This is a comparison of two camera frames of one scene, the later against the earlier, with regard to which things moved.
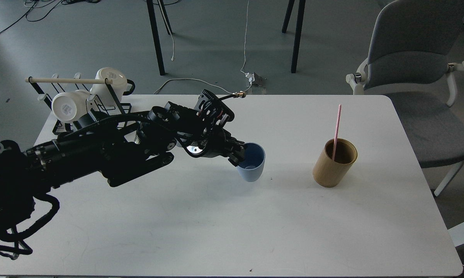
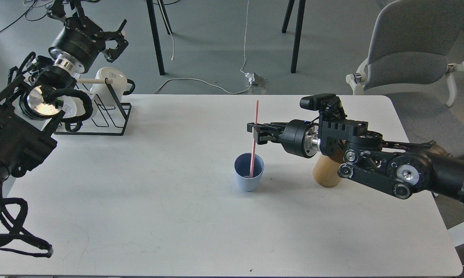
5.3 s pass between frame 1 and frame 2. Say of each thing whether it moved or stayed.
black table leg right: stayed
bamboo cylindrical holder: stayed
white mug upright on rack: stayed
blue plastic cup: moved
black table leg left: stayed
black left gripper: moved
